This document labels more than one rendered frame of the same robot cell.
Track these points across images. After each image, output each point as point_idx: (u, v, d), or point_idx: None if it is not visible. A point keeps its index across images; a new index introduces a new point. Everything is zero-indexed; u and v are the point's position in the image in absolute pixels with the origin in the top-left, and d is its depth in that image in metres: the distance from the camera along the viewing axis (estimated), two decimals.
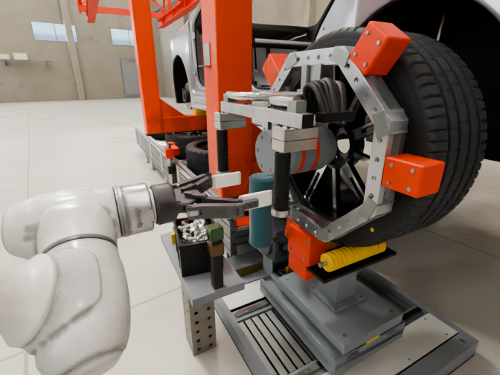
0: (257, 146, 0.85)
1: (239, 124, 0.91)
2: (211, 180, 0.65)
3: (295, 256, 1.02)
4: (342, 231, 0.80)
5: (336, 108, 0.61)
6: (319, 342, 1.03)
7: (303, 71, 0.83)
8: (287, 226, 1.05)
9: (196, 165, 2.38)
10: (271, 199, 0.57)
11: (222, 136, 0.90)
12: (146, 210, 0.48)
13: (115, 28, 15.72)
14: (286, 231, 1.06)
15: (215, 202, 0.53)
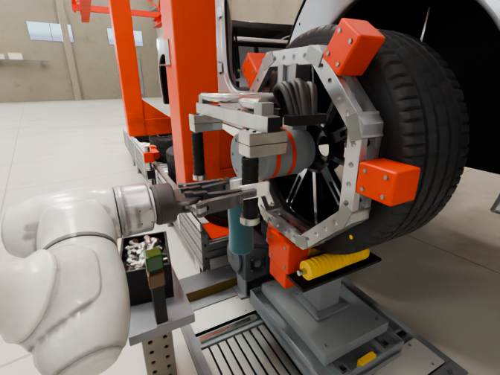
0: (231, 150, 0.82)
1: (216, 127, 0.88)
2: (229, 184, 0.62)
3: (275, 263, 0.99)
4: (320, 239, 0.77)
5: (306, 110, 0.58)
6: (311, 364, 0.95)
7: (279, 71, 0.79)
8: (268, 231, 1.01)
9: (175, 170, 2.26)
10: (268, 189, 0.61)
11: (197, 139, 0.87)
12: (146, 210, 0.49)
13: (111, 28, 15.59)
14: (267, 236, 1.03)
15: (217, 196, 0.56)
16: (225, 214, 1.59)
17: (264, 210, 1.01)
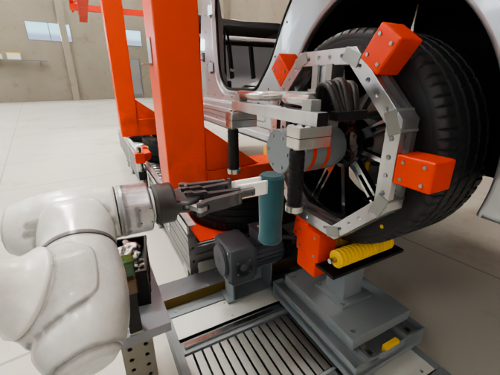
0: (268, 145, 0.87)
1: (251, 123, 0.93)
2: (231, 185, 0.62)
3: (303, 253, 1.04)
4: (353, 228, 0.82)
5: (350, 106, 0.63)
6: (338, 349, 1.01)
7: (313, 71, 0.85)
8: (296, 223, 1.07)
9: None
10: (266, 188, 0.62)
11: (234, 135, 0.92)
12: (146, 209, 0.48)
13: None
14: (295, 228, 1.08)
15: (217, 195, 0.56)
16: (214, 216, 1.56)
17: None
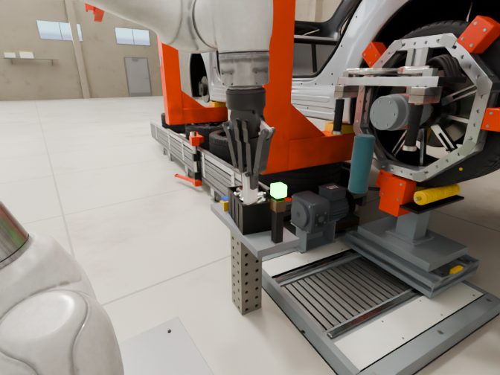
0: (372, 109, 1.15)
1: (354, 94, 1.21)
2: None
3: (387, 199, 1.32)
4: (440, 169, 1.10)
5: (456, 74, 0.91)
6: (416, 272, 1.29)
7: (408, 53, 1.13)
8: (379, 176, 1.35)
9: (220, 152, 2.49)
10: (252, 202, 0.63)
11: (341, 103, 1.20)
12: (265, 77, 0.51)
13: (120, 27, 15.82)
14: (377, 181, 1.36)
15: (257, 150, 0.58)
16: None
17: (377, 160, 1.34)
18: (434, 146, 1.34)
